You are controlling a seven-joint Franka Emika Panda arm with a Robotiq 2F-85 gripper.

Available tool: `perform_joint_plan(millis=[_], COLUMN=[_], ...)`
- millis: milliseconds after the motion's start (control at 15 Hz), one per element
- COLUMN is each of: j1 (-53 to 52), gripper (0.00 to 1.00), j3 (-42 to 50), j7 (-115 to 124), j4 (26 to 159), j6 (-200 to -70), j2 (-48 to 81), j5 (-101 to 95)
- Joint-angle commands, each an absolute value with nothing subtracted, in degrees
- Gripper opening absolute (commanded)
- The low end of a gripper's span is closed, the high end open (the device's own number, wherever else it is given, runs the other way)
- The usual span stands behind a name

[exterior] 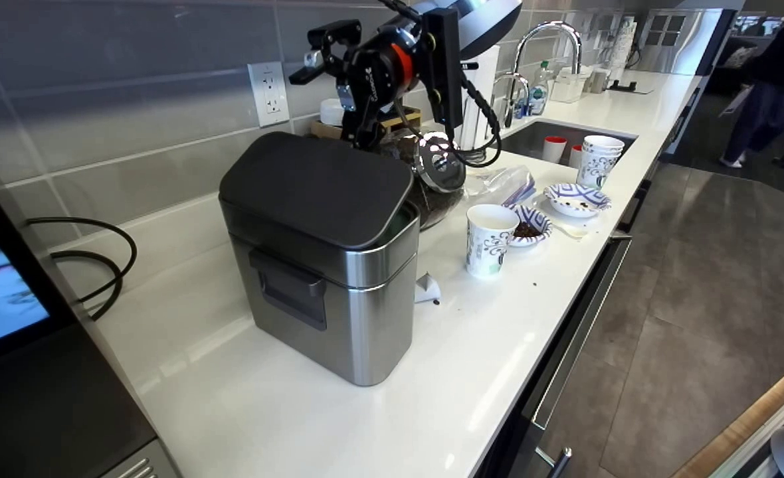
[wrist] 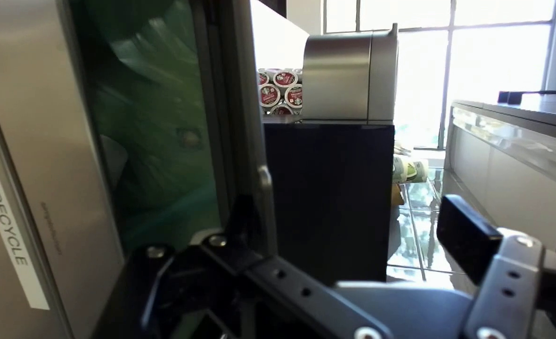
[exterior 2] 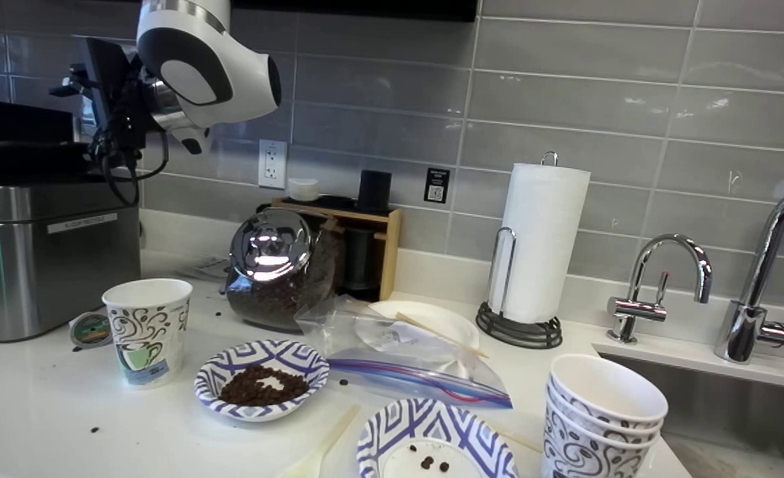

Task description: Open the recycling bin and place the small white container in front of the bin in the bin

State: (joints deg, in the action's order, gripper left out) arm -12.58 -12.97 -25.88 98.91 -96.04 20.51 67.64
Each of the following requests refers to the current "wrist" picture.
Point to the large bright window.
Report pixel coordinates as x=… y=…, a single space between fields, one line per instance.
x=491 y=50

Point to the black box appliance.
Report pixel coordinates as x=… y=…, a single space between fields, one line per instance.
x=327 y=200

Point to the green bin liner bag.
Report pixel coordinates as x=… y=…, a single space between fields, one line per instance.
x=157 y=125

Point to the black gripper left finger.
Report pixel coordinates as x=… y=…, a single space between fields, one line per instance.
x=184 y=283

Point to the glass side table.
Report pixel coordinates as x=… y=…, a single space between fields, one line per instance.
x=419 y=214

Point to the red white coffee pod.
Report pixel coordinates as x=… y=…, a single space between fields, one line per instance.
x=270 y=97
x=282 y=112
x=286 y=78
x=295 y=97

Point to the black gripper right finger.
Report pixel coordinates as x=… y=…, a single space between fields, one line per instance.
x=472 y=238

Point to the white counter cabinet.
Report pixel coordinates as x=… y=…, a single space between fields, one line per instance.
x=510 y=176

